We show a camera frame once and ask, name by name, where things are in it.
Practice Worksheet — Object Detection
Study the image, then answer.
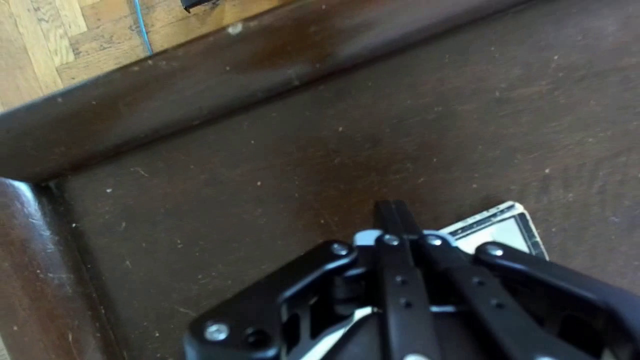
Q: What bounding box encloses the black floor object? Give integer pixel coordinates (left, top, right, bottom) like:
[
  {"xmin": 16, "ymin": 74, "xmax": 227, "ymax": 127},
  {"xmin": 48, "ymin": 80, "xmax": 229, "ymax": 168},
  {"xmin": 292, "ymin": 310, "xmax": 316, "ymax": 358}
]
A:
[{"xmin": 177, "ymin": 0, "xmax": 221, "ymax": 14}]

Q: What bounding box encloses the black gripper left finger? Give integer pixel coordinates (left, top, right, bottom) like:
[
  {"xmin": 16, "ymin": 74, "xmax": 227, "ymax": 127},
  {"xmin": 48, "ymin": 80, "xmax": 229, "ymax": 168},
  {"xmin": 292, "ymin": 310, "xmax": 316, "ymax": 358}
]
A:
[{"xmin": 183, "ymin": 197, "xmax": 411, "ymax": 360}]

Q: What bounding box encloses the thin blue cable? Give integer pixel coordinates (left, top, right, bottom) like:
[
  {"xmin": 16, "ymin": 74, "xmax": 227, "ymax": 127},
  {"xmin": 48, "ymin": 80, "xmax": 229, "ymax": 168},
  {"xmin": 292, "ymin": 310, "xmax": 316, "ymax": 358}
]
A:
[{"xmin": 128, "ymin": 0, "xmax": 158, "ymax": 58}]

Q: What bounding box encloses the dark wooden nightstand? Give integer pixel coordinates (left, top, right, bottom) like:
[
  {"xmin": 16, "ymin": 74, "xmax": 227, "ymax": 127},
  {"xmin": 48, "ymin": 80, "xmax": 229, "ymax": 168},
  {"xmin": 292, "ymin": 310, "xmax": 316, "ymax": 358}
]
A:
[{"xmin": 0, "ymin": 0, "xmax": 640, "ymax": 360}]

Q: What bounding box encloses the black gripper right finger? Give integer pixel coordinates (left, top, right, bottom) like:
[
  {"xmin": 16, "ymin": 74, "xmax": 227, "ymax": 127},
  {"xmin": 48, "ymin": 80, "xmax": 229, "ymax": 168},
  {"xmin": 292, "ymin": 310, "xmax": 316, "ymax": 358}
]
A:
[{"xmin": 393, "ymin": 197, "xmax": 640, "ymax": 360}]

